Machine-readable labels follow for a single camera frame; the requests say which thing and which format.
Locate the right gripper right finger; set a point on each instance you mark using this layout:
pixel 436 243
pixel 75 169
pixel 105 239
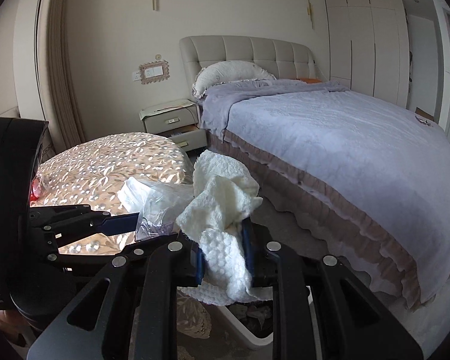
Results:
pixel 321 310

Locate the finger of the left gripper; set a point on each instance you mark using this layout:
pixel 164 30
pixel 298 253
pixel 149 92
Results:
pixel 71 211
pixel 70 227

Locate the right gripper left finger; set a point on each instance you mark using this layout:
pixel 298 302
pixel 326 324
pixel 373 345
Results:
pixel 128 310

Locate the clear plastic bag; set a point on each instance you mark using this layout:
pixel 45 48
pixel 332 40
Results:
pixel 157 203

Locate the white textured paper towel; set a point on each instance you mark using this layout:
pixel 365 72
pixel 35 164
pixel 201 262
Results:
pixel 224 195

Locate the white square trash bin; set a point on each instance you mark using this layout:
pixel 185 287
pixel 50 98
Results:
pixel 252 323

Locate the red snack wrapper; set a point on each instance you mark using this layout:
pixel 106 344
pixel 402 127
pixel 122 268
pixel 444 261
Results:
pixel 37 188

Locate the floral embroidered tablecloth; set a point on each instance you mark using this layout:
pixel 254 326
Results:
pixel 92 174

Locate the bed with lavender cover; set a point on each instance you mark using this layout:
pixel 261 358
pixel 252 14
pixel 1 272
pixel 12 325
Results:
pixel 376 175

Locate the beige bedside nightstand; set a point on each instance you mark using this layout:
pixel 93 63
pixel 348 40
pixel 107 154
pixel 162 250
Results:
pixel 178 120

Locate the white ruffled pillow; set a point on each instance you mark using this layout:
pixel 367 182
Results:
pixel 225 72

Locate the beige tufted headboard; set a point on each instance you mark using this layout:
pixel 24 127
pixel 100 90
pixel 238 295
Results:
pixel 283 59

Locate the beige built-in wardrobe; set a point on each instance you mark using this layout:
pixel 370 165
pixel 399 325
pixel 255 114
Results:
pixel 370 47

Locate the white interior door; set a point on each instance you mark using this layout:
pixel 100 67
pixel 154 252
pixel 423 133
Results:
pixel 424 65

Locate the framed wall switch plate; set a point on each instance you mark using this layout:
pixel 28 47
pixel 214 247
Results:
pixel 154 72

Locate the gold wall sconce right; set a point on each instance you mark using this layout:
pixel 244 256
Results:
pixel 310 13

